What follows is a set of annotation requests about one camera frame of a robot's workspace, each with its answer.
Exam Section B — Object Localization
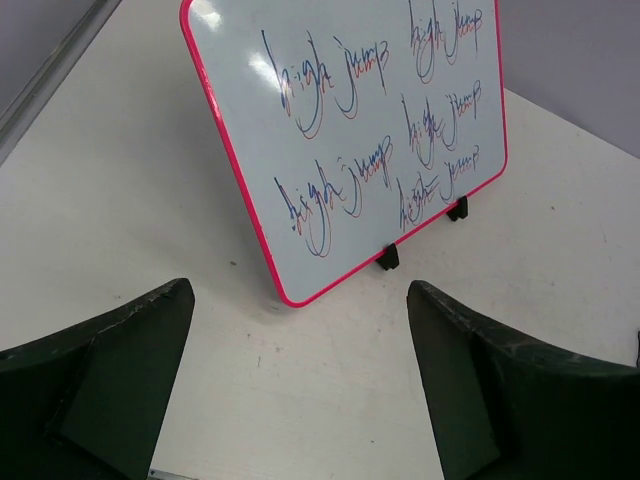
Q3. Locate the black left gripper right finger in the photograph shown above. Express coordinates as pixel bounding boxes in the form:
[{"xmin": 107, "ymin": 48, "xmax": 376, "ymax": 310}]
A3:
[{"xmin": 407, "ymin": 280, "xmax": 639, "ymax": 479}]

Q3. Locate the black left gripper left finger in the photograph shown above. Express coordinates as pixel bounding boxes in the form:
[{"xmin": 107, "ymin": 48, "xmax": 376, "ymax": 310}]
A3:
[{"xmin": 1, "ymin": 278, "xmax": 195, "ymax": 479}]

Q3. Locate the pink framed whiteboard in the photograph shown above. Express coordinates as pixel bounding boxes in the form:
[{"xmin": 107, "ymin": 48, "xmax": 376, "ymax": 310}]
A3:
[{"xmin": 180, "ymin": 1, "xmax": 508, "ymax": 307}]

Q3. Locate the aluminium table edge rail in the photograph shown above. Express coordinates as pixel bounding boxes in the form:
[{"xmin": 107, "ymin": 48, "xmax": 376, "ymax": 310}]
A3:
[{"xmin": 1, "ymin": 1, "xmax": 119, "ymax": 160}]

